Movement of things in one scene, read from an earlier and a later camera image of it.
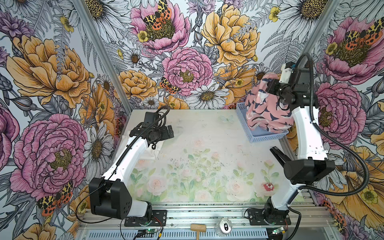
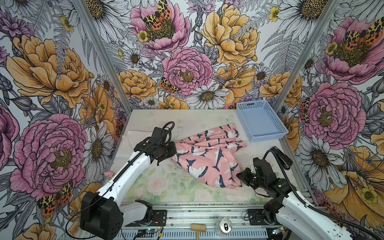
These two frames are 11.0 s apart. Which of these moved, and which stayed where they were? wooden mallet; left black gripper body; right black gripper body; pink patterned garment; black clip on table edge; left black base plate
Moved: left black gripper body; pink patterned garment; right black gripper body
Stayed: black clip on table edge; left black base plate; wooden mallet
